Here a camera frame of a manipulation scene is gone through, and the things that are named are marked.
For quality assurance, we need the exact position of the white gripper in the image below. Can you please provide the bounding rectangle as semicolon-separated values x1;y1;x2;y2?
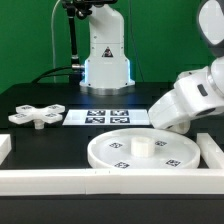
148;89;196;129

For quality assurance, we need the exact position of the white round table top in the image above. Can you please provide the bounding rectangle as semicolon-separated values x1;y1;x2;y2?
87;128;200;169

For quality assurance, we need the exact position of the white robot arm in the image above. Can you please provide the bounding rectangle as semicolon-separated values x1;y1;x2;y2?
80;0;224;129

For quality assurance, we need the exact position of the white U-shaped fence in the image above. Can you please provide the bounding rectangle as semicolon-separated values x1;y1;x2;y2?
0;134;224;196

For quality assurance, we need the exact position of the white marker sheet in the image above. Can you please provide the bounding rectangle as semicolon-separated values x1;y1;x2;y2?
63;109;150;126

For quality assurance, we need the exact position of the white cross-shaped table base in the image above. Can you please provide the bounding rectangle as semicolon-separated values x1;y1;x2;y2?
8;104;65;130

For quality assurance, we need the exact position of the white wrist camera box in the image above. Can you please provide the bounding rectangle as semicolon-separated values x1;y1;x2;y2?
174;65;224;120

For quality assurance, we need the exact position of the black cable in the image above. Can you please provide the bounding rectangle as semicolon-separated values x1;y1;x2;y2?
30;65;84;84

